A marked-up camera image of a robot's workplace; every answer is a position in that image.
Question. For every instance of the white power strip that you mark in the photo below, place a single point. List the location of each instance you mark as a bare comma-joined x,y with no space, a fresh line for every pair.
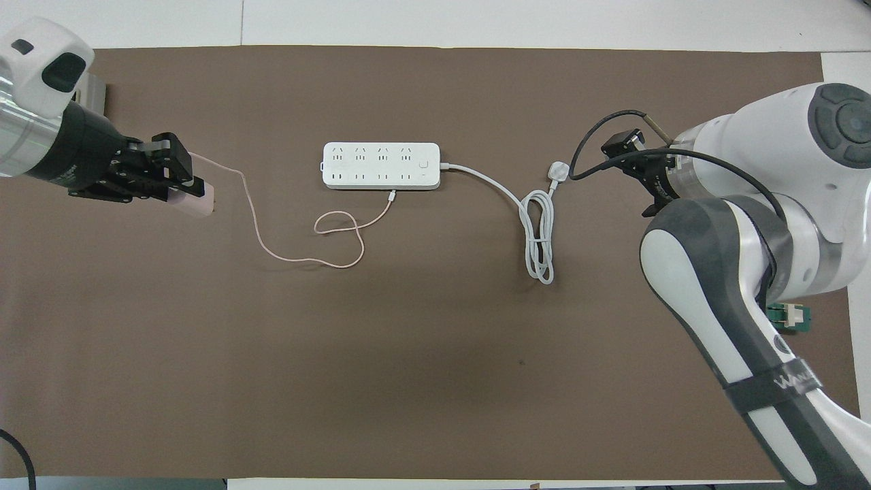
381,167

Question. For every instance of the pink charger adapter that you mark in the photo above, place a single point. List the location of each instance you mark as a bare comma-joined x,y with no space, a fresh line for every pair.
201,205

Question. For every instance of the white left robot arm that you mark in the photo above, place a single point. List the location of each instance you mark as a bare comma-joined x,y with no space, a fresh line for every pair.
41,54

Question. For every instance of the green knife switch yellow base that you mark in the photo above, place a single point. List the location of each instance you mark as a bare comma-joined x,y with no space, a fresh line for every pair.
793,318

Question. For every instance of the brown table mat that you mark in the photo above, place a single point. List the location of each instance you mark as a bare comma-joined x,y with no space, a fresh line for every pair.
442,374

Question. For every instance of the grey push button switch box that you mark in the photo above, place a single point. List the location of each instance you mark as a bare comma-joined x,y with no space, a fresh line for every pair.
99,95

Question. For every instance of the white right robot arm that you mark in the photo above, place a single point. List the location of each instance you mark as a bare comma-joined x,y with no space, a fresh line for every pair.
748,133

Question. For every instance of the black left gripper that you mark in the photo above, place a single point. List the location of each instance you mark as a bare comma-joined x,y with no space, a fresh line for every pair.
88,160

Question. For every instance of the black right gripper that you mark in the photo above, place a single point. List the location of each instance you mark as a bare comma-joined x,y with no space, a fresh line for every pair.
661,177

